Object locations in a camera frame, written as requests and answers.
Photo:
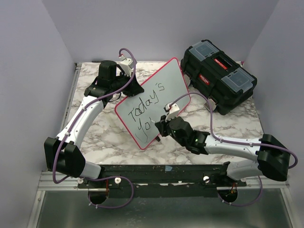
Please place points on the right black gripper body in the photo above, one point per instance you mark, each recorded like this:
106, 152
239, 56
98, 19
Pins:
166, 129

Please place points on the pink-framed whiteboard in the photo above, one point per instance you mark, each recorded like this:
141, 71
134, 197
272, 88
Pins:
139, 113

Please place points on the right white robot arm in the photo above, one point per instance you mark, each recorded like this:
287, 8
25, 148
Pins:
265, 156

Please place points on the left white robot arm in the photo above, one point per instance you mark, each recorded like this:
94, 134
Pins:
63, 152

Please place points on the black red toolbox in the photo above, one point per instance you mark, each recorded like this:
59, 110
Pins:
217, 76

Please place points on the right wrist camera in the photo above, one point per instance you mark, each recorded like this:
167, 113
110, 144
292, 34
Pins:
172, 110

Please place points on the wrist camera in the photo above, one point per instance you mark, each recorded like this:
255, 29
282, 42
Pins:
172, 110
126, 64

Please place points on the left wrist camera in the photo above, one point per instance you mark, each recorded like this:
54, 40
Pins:
126, 64

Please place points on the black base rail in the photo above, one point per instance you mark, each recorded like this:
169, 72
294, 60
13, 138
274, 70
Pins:
160, 181

